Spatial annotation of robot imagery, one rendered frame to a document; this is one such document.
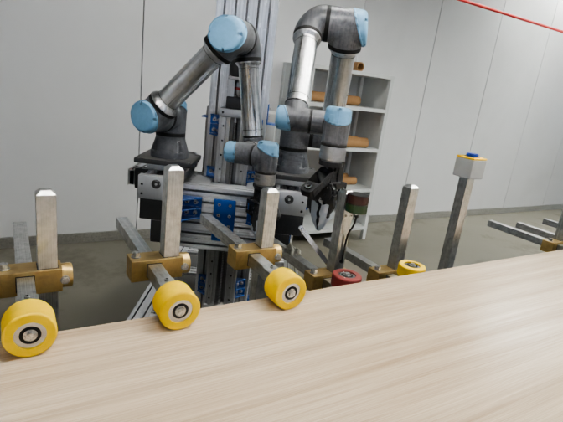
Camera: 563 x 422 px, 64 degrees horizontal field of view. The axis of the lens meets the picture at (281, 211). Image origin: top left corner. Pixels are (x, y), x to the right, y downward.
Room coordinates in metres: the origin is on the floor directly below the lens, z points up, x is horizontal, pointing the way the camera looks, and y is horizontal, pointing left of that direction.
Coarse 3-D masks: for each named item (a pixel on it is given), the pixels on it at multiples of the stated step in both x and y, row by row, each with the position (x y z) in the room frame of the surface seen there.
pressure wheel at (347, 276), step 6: (336, 270) 1.13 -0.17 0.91; (342, 270) 1.14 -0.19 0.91; (348, 270) 1.14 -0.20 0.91; (336, 276) 1.10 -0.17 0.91; (342, 276) 1.10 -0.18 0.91; (348, 276) 1.11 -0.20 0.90; (354, 276) 1.11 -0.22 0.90; (360, 276) 1.11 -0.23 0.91; (336, 282) 1.09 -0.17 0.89; (342, 282) 1.08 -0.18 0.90; (348, 282) 1.08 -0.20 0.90; (354, 282) 1.08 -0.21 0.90
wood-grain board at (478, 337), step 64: (128, 320) 0.77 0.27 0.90; (256, 320) 0.83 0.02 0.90; (320, 320) 0.87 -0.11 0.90; (384, 320) 0.90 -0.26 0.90; (448, 320) 0.94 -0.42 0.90; (512, 320) 0.98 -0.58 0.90; (0, 384) 0.55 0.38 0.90; (64, 384) 0.57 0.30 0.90; (128, 384) 0.59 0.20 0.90; (192, 384) 0.61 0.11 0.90; (256, 384) 0.63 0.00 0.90; (320, 384) 0.65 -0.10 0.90; (384, 384) 0.67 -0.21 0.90; (448, 384) 0.69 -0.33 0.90; (512, 384) 0.72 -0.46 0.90
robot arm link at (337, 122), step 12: (336, 108) 1.27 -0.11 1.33; (348, 108) 1.29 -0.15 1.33; (324, 120) 1.29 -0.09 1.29; (336, 120) 1.26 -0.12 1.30; (348, 120) 1.27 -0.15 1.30; (324, 132) 1.28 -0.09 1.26; (336, 132) 1.26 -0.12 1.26; (348, 132) 1.28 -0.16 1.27; (324, 144) 1.27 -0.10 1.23; (336, 144) 1.26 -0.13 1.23
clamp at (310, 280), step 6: (306, 270) 1.19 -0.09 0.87; (318, 270) 1.20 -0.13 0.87; (324, 270) 1.21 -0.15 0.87; (306, 276) 1.19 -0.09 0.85; (312, 276) 1.16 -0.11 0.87; (318, 276) 1.17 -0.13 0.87; (324, 276) 1.18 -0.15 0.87; (330, 276) 1.19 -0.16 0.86; (306, 282) 1.18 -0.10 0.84; (312, 282) 1.16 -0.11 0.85; (318, 282) 1.17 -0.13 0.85; (312, 288) 1.16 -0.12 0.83; (318, 288) 1.17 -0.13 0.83
